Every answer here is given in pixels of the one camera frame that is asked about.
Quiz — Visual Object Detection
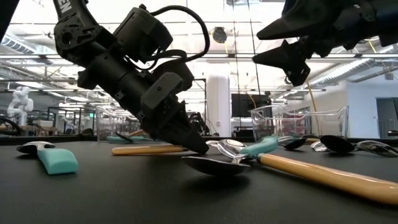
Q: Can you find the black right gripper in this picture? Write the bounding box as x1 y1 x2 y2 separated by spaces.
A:
251 0 376 87

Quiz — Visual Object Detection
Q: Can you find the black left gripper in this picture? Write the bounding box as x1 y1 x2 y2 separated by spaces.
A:
77 46 210 155

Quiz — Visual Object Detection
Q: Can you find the white pillar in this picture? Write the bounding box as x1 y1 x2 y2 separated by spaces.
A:
206 73 231 138

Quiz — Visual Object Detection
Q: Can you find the clear plastic bin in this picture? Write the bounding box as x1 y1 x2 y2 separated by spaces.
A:
95 105 156 144
249 105 349 144

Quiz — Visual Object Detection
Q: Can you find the black monitor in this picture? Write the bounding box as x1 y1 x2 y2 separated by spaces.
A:
231 93 272 118

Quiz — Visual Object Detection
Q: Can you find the gray door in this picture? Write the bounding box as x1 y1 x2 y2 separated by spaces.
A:
375 97 398 139

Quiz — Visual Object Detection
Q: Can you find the black hanging cable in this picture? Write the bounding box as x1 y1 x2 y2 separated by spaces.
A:
231 0 243 129
246 0 262 96

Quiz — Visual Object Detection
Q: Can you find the black gantry frame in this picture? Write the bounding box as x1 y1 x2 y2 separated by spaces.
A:
192 77 208 113

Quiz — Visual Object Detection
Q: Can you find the ceiling air duct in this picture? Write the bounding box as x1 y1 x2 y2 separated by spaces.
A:
306 55 398 88
0 30 56 65

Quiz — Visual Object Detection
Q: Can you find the yellow hanging cable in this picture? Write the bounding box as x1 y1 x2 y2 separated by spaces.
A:
306 81 322 137

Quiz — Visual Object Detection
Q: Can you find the black ceiling cable reel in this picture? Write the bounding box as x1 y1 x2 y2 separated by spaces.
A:
212 26 230 45

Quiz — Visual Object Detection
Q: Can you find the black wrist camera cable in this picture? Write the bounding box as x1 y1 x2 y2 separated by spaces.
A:
130 4 211 72

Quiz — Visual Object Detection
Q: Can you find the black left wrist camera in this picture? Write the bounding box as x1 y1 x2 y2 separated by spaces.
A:
112 4 174 64

